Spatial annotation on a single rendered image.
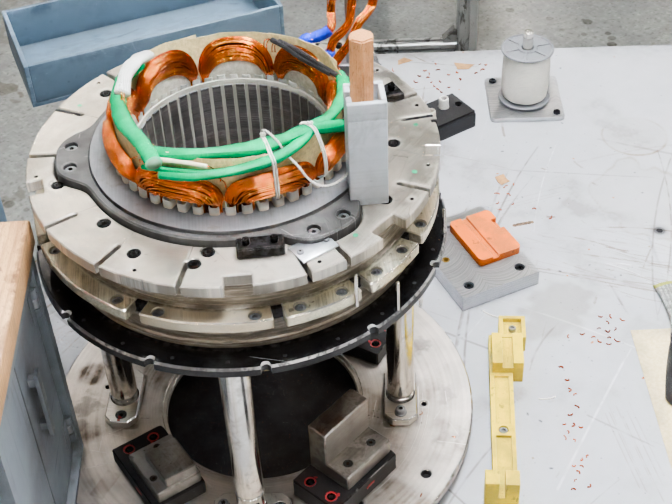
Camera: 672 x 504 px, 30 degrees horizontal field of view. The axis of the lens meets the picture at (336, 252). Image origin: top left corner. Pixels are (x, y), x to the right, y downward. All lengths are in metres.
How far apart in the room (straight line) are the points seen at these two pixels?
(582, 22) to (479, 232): 1.95
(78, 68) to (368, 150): 0.38
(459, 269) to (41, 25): 0.48
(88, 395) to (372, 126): 0.46
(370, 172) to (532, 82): 0.66
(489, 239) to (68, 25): 0.48
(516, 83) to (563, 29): 1.69
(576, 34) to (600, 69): 1.56
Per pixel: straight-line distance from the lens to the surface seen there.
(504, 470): 1.14
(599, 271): 1.34
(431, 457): 1.13
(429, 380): 1.19
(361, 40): 0.84
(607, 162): 1.49
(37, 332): 1.04
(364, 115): 0.87
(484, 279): 1.29
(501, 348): 1.21
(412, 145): 0.97
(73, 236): 0.92
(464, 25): 2.84
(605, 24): 3.25
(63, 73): 1.18
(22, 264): 0.96
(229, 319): 0.88
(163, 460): 1.10
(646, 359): 1.26
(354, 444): 1.09
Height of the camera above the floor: 1.68
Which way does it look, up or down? 42 degrees down
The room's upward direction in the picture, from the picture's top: 3 degrees counter-clockwise
